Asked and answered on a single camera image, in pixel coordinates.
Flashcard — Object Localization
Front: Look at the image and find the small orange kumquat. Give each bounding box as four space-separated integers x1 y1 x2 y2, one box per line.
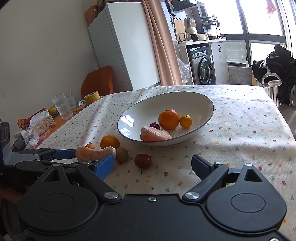
85 143 95 150

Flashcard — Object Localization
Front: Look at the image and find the floral white tablecloth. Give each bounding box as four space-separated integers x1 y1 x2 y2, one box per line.
42 85 295 240

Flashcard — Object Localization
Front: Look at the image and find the small peeled pomelo segment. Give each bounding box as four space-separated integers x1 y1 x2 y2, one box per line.
140 126 172 142

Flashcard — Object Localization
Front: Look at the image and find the red snack packaging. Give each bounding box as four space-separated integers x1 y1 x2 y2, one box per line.
16 108 47 131

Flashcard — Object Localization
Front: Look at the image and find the green yellow fruit background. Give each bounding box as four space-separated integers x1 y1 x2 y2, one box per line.
48 106 57 116

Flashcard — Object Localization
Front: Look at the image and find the black clothes pile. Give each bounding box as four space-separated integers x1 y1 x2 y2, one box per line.
252 44 295 105

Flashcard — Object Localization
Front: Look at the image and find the orange tangerine in bowl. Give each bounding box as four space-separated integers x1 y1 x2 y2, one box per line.
158 109 180 131

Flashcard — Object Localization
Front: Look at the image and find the white refrigerator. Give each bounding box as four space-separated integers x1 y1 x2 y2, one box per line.
88 2 161 92

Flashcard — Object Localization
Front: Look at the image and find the grey washing machine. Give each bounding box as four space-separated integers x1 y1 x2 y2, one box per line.
187 45 216 85

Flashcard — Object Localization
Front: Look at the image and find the white kitchen counter cabinet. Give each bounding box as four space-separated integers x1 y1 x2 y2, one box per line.
177 39 229 85

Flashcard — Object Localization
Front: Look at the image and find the yellow tape roll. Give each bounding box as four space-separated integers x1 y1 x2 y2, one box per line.
84 91 100 105

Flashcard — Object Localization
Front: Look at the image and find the clear drinking glass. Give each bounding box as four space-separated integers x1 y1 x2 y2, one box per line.
52 92 73 121

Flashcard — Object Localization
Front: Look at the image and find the black dish rack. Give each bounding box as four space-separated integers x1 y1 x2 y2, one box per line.
201 16 222 40

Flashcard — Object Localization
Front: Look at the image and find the small red fruit in bowl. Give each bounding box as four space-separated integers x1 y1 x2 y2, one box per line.
149 123 161 130

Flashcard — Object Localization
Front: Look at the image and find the tissue pack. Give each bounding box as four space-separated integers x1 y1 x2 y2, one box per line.
28 109 55 136

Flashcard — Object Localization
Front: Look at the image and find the pink curtain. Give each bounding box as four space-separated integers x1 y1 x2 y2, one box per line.
142 1 183 86

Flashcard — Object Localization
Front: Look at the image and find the white bowl blue rim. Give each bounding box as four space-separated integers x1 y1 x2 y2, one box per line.
117 91 214 147

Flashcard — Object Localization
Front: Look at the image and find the wooden cutting board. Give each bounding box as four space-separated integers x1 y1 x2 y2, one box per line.
174 19 188 42

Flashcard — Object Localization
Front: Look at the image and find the large orange tangerine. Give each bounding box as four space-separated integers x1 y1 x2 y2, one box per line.
100 135 120 149

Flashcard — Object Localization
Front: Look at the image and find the brown kiwi fruit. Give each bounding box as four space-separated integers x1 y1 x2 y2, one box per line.
116 148 129 164

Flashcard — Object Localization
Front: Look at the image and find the large peeled pomelo segment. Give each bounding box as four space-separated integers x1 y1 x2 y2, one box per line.
75 146 116 162

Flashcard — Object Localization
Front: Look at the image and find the orange chair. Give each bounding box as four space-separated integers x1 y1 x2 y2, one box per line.
81 66 114 97

